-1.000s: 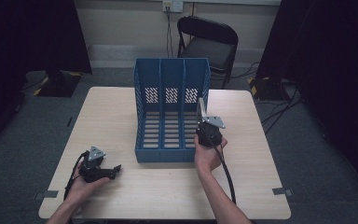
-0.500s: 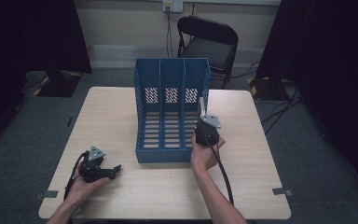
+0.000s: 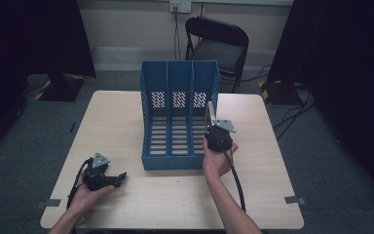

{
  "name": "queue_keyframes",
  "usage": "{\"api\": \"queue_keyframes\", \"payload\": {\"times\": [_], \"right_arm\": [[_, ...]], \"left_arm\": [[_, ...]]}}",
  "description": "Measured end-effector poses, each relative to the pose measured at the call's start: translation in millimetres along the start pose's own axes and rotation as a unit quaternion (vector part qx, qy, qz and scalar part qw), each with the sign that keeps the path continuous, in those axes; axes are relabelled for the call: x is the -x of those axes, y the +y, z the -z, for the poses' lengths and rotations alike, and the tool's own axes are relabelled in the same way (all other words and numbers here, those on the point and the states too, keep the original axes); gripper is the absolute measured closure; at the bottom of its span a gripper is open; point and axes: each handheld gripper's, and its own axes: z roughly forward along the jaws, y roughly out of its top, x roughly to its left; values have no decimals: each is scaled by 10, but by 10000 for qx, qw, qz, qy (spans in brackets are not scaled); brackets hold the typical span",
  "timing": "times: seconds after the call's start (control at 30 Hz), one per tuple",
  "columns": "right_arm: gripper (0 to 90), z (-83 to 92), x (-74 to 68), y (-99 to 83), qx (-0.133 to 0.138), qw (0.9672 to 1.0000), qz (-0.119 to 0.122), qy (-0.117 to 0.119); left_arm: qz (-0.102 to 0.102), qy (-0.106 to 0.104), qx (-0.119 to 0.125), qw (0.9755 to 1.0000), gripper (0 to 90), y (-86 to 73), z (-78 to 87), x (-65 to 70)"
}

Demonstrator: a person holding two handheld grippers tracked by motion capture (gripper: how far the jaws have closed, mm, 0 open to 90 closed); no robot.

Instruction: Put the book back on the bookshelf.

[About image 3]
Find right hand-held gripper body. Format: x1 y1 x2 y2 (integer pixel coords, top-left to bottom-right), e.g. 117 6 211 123
204 119 238 154

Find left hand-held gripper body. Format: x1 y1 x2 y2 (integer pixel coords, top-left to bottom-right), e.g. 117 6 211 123
82 152 112 192

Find picture book with green leaf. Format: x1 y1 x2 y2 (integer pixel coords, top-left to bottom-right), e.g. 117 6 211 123
206 100 218 129

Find blue three-slot file rack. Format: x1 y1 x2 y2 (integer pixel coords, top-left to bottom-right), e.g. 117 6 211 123
139 59 221 172

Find person's left hand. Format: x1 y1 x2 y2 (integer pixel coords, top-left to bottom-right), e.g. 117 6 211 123
66 174 117 216

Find person's right hand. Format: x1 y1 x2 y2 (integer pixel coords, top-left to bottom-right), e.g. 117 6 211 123
202 136 240 179

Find grey tape strip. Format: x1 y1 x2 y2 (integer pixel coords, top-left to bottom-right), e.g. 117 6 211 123
35 198 62 210
283 195 307 206

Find black stand base yellow tape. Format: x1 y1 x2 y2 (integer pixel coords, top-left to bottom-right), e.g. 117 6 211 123
34 73 87 102
258 79 303 106

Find black folding chair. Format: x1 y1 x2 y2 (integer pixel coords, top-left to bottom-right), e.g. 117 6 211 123
184 17 250 94

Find black curtain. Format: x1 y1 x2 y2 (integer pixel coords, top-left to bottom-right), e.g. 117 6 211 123
0 0 97 164
266 0 374 209

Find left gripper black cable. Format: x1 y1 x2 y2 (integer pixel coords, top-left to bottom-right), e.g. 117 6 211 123
65 158 94 210

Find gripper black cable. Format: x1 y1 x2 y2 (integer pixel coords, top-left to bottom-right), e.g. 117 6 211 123
217 137 247 213
65 158 94 210

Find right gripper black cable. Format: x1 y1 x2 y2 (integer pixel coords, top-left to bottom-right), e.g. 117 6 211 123
217 137 247 213

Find black cables on floor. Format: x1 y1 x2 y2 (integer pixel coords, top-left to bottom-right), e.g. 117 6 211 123
240 63 319 141

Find black cable from wall socket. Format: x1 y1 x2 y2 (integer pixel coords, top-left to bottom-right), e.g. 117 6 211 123
172 7 183 61

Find white wall socket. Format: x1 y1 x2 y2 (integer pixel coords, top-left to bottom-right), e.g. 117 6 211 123
169 0 193 15

